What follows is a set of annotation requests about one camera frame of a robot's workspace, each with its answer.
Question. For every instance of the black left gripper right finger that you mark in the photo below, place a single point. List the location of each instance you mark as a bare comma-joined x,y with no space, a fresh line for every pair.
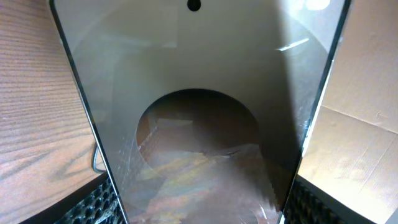
308,204

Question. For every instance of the gold Galaxy smartphone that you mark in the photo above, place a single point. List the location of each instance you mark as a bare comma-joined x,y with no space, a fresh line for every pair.
201,110

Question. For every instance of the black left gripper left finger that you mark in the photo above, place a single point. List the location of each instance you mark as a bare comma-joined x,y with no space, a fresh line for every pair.
95,202

